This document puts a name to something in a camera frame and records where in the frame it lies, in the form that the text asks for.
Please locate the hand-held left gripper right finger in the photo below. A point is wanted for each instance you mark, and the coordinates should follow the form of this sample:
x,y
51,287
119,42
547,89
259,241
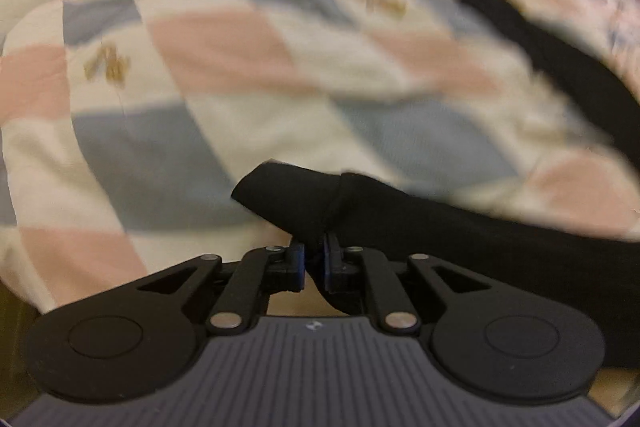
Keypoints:
x,y
328,264

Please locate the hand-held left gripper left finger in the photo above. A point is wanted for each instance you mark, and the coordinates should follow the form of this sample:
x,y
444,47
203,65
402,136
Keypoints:
x,y
298,264

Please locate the black garment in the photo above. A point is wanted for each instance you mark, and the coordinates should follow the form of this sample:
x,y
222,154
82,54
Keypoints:
x,y
425,227

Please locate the checkered quilt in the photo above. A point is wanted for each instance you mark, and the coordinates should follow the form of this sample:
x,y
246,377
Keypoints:
x,y
210,57

